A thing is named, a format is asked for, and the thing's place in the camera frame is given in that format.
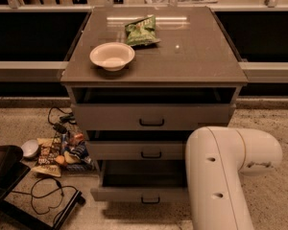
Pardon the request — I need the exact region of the black power adapter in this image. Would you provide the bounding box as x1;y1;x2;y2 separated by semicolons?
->
53;123;67;134

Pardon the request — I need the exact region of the brown snack bag on floor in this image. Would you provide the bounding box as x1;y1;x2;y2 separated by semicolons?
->
32;138;61;177

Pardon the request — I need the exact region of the black chair seat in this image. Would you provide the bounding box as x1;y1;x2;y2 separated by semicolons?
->
0;145;30;203

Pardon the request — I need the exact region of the grey top drawer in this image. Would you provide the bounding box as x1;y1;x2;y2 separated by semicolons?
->
71;103;235;130

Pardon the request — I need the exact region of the orange fruit on floor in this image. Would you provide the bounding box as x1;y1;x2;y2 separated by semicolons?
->
55;155;67;167

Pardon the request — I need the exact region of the grey drawer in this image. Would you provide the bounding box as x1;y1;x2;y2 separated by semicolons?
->
85;141;185;160
71;103;235;130
91;160;188;204

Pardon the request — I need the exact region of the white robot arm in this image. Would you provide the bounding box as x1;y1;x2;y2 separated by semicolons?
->
185;126;282;230

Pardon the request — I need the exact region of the grey three-drawer cabinet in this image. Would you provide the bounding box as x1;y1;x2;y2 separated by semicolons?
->
60;6;249;186

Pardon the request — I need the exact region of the black cable on floor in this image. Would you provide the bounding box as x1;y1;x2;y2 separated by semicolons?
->
11;176;80;225

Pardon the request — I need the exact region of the green chip bag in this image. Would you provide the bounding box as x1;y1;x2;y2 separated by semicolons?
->
125;15;160;47

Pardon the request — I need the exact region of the small white bowl on floor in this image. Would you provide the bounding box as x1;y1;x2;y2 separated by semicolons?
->
21;139;38;158

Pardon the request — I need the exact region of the grey bottom drawer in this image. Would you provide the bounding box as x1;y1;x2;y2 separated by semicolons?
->
91;160;188;204

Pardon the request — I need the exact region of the grey middle drawer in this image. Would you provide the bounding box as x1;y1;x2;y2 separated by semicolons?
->
85;141;185;160

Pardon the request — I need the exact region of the blue snack packet on floor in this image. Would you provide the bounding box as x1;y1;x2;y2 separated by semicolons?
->
63;142;94;172

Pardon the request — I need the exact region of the black flat board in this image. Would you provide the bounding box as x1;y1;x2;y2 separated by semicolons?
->
0;177;85;230

